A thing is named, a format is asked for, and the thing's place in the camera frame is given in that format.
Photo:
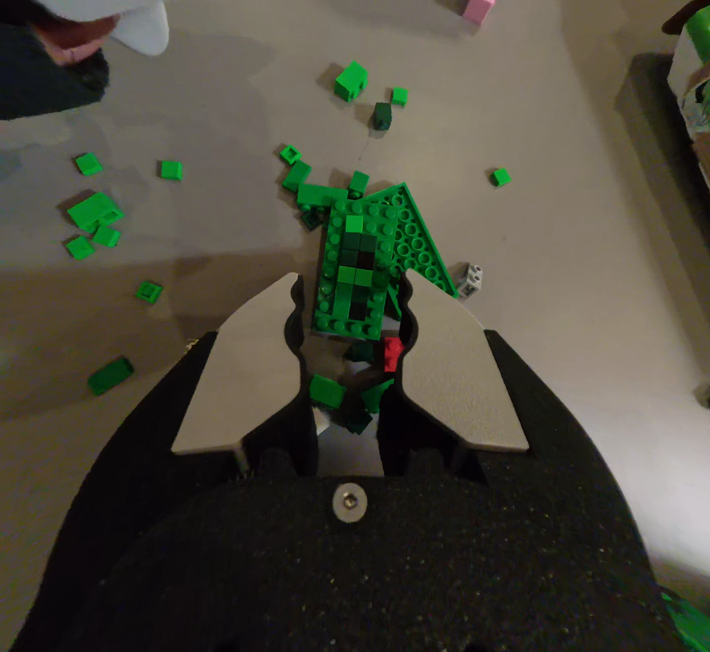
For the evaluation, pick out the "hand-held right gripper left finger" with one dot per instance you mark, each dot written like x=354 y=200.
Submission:
x=238 y=374

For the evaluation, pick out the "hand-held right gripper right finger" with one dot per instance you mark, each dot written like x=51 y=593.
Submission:
x=460 y=374

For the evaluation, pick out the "green studded brick plate assembly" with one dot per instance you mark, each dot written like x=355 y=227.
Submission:
x=355 y=274

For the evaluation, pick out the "person's left forearm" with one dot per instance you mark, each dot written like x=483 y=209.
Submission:
x=33 y=80

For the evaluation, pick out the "grey desk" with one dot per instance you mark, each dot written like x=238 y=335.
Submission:
x=554 y=163

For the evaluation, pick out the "person's left hand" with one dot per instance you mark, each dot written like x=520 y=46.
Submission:
x=72 y=41

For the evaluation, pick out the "red small brick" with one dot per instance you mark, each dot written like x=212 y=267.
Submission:
x=392 y=355

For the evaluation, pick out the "light grey small brick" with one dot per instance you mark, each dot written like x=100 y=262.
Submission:
x=470 y=280

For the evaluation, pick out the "green wedge brick plate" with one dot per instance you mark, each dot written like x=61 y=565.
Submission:
x=416 y=241

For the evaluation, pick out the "scattered small green bricks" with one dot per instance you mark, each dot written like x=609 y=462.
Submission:
x=89 y=213

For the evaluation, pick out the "green toy box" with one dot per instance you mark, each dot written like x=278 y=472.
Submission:
x=696 y=30

